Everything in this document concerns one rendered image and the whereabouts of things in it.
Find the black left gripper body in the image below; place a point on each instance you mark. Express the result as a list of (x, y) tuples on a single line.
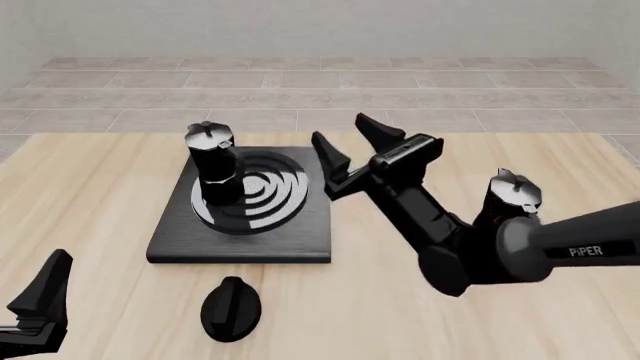
[(35, 337)]

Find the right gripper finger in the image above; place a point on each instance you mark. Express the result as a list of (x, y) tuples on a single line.
[(331, 159), (379, 133)]

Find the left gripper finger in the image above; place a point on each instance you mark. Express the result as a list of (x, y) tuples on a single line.
[(46, 292)]

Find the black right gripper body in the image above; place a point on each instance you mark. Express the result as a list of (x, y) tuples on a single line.
[(352, 184)]

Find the grey and black right arm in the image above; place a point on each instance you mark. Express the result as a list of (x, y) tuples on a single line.
[(575, 240)]

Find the flat black stove plate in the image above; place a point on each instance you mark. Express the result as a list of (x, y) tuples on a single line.
[(250, 240)]

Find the black moka pot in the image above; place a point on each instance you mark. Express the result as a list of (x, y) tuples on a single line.
[(510, 195), (214, 165)]

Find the round black stove knob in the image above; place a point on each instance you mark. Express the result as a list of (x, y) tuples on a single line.
[(231, 309)]

